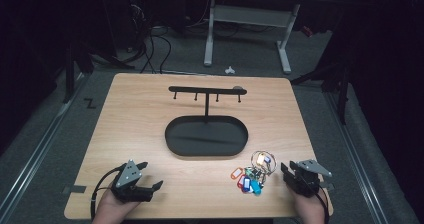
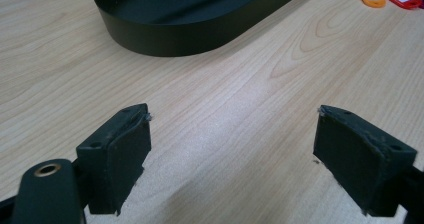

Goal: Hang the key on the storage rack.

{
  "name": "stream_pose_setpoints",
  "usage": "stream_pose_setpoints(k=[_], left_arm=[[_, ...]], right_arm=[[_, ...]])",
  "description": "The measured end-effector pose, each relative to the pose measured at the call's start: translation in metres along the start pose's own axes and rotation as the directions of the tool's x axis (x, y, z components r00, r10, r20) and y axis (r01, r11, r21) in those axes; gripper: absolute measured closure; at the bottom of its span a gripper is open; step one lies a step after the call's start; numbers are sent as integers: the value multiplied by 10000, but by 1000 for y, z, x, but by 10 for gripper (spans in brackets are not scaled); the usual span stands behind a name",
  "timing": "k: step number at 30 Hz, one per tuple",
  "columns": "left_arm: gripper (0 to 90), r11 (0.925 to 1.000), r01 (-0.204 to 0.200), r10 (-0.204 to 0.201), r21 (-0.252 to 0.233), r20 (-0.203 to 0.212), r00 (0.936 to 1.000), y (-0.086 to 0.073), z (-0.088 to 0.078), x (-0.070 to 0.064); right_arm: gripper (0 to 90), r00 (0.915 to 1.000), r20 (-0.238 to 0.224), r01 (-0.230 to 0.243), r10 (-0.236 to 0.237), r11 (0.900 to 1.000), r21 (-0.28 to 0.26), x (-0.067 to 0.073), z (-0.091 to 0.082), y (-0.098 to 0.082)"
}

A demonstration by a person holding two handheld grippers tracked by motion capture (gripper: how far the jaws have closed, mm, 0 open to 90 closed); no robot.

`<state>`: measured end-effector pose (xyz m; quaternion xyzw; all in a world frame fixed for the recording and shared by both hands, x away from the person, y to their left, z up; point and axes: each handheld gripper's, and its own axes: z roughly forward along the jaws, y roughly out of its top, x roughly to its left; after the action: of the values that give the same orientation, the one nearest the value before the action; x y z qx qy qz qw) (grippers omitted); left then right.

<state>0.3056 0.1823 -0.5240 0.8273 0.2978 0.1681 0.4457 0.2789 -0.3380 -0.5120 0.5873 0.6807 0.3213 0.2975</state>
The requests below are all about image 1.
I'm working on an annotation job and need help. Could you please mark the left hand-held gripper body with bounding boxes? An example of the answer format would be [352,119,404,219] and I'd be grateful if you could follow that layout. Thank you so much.
[110,159,155,204]

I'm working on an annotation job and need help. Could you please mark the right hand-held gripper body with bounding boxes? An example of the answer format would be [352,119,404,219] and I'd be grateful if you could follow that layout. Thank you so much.
[283,159,333,198]

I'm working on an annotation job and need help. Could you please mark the key bunch with coloured tags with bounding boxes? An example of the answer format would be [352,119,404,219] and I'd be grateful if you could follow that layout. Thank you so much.
[229,150,278,197]

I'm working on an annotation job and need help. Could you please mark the black key rack with tray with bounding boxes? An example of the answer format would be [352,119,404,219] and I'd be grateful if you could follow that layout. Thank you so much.
[164,85,250,158]

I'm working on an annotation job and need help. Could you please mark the person's right hand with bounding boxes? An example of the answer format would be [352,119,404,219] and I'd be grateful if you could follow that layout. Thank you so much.
[289,186,330,224]

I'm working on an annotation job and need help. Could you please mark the person's left hand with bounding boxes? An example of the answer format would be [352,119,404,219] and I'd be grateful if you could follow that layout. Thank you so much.
[92,188,141,224]

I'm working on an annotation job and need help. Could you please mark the grey tape strip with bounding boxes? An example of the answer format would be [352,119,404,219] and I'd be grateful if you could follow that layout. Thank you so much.
[62,184,88,195]

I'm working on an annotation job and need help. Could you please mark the black metal stand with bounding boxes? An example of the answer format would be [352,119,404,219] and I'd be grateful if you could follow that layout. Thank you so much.
[289,33,354,126]
[61,40,136,105]

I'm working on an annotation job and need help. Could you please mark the small red object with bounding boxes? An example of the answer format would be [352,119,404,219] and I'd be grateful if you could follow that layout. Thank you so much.
[301,25,315,39]

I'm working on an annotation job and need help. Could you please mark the dark computer tower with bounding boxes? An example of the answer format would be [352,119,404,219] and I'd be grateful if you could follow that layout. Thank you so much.
[127,0,153,53]

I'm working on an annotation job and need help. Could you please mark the desk with white legs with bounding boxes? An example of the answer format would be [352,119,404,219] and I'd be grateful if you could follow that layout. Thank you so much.
[203,0,345,75]

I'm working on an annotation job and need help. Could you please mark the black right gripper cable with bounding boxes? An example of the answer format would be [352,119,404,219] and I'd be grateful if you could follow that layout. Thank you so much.
[314,183,332,224]

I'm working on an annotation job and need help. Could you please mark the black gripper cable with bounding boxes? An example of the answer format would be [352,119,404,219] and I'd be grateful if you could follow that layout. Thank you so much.
[89,168,122,222]
[314,183,332,224]

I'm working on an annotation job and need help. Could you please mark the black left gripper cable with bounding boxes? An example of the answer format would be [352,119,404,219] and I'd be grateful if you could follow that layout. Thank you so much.
[89,168,122,222]

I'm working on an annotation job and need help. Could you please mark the metal floor rail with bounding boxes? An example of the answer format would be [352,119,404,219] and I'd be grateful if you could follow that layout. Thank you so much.
[0,73,90,218]
[323,91,390,224]

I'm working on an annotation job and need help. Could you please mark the black floor cables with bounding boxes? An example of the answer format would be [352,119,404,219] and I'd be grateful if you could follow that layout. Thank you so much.
[125,3,173,75]

